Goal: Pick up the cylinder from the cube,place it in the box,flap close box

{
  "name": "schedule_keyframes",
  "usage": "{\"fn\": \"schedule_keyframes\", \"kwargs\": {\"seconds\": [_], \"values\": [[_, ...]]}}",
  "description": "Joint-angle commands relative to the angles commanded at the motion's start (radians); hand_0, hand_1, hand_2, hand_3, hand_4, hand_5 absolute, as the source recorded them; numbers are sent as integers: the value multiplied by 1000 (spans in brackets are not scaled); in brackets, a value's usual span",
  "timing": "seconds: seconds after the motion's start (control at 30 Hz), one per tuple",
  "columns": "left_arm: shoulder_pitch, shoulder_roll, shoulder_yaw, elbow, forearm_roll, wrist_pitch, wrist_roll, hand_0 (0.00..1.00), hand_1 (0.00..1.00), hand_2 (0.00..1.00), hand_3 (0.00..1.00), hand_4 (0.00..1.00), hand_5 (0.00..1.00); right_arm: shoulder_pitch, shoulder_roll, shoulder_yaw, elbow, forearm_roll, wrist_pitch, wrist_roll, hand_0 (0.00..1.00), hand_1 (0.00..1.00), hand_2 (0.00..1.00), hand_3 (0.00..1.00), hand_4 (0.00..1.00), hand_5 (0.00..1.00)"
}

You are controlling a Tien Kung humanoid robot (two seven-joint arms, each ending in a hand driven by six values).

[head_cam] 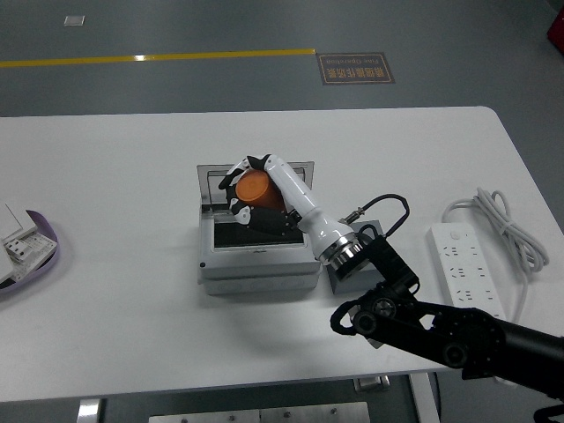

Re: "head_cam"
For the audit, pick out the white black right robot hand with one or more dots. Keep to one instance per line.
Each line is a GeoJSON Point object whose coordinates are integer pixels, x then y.
{"type": "Point", "coordinates": [295, 194]}

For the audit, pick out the orange cylinder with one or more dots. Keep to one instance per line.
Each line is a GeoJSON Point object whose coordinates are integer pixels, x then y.
{"type": "Point", "coordinates": [254, 187]}

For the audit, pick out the grey electrical enclosure box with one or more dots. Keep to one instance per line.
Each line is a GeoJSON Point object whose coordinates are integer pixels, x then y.
{"type": "Point", "coordinates": [260, 269]}

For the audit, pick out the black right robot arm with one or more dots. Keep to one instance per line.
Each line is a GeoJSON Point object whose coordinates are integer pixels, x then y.
{"type": "Point", "coordinates": [445, 328]}

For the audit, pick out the grey cube with round hole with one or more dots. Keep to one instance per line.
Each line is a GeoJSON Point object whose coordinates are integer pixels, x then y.
{"type": "Point", "coordinates": [341, 286]}

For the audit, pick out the white table leg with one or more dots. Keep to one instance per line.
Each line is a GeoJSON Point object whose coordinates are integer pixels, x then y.
{"type": "Point", "coordinates": [88, 412]}
{"type": "Point", "coordinates": [425, 401]}

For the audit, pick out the purple tray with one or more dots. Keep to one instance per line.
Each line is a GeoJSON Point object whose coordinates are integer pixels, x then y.
{"type": "Point", "coordinates": [53, 247]}

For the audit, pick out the white perforated plate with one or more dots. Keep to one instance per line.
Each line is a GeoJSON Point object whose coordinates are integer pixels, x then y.
{"type": "Point", "coordinates": [39, 249]}

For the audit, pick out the small grey floor plate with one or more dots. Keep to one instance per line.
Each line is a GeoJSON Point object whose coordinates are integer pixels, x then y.
{"type": "Point", "coordinates": [74, 20]}

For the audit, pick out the white socket module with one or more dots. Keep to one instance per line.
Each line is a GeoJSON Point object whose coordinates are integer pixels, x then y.
{"type": "Point", "coordinates": [14, 250]}

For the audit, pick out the white flat panel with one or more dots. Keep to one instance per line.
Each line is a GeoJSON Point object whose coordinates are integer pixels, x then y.
{"type": "Point", "coordinates": [9, 220]}

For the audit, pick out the red object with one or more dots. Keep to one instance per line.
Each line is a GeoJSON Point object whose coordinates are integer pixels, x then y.
{"type": "Point", "coordinates": [557, 28]}

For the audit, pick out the grey metal table bracket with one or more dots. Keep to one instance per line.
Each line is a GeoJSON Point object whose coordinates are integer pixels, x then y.
{"type": "Point", "coordinates": [372, 383]}

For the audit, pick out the grey metal base plate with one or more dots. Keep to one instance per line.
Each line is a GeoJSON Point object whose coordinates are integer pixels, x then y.
{"type": "Point", "coordinates": [260, 415]}

